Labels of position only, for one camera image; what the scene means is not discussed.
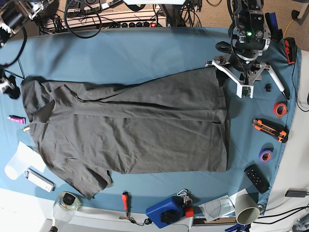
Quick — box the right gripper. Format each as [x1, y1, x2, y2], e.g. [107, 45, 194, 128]
[0, 68, 20, 99]

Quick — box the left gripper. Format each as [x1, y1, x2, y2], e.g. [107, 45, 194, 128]
[205, 54, 270, 87]

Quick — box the dark grey T-shirt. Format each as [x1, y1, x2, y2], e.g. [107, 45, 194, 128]
[21, 67, 228, 199]

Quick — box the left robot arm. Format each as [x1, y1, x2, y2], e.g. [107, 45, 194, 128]
[213, 0, 272, 87]

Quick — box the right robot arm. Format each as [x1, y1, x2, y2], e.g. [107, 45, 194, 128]
[0, 0, 52, 99]

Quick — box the pink tube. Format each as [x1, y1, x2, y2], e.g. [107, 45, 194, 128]
[7, 116, 26, 124]

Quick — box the small black plastic clip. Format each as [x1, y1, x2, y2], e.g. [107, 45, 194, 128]
[264, 83, 272, 92]

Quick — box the white marker pen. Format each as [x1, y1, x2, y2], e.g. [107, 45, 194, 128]
[268, 66, 289, 101]

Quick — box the orange black utility knife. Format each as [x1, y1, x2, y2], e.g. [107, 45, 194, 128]
[253, 118, 288, 144]

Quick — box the white paper sheet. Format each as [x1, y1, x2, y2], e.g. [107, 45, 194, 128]
[4, 142, 46, 180]

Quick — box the red tape roll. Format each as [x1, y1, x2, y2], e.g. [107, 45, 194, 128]
[273, 102, 288, 117]

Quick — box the blue black clamp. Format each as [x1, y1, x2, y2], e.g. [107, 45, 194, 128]
[265, 13, 283, 43]

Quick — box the orange black clamp tool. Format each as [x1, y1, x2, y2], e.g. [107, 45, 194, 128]
[284, 37, 297, 64]

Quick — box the white rectangular device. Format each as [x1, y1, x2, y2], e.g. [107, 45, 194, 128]
[25, 169, 55, 192]

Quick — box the black power strip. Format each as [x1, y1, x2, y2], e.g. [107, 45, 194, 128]
[120, 21, 157, 28]

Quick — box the purple tape roll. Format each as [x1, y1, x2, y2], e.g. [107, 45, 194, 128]
[259, 148, 273, 163]

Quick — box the black remote control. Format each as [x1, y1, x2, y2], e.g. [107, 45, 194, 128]
[244, 164, 270, 194]

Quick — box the silver carabiner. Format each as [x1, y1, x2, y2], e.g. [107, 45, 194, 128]
[177, 189, 188, 197]

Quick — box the clear glass jar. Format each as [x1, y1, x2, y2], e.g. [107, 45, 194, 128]
[52, 191, 80, 225]

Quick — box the printed paper sheet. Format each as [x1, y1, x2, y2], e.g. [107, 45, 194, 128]
[198, 188, 248, 222]

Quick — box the black power adapter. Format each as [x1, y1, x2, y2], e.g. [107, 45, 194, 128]
[285, 188, 308, 198]

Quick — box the grey paper cup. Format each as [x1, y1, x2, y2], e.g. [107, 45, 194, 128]
[235, 194, 260, 225]

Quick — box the small red cube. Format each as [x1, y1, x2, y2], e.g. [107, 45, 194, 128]
[184, 206, 194, 218]

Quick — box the blue box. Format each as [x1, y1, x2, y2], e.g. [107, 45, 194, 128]
[146, 196, 185, 229]

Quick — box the black cable tie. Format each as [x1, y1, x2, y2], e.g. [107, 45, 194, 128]
[4, 59, 26, 80]

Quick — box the red handled screwdriver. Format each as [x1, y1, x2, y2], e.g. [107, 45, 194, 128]
[122, 191, 131, 218]

